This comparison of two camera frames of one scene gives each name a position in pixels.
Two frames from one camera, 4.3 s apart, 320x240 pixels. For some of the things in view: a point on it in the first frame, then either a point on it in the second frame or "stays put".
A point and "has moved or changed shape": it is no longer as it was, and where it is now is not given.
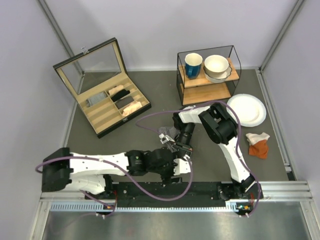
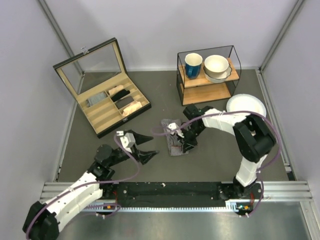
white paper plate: [251, 111] stays put
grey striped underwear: [172, 132] has moved or changed shape
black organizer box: [98, 78] stays put
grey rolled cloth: [95, 98] stays put
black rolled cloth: [120, 94] stays put
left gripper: [167, 179] to [143, 156]
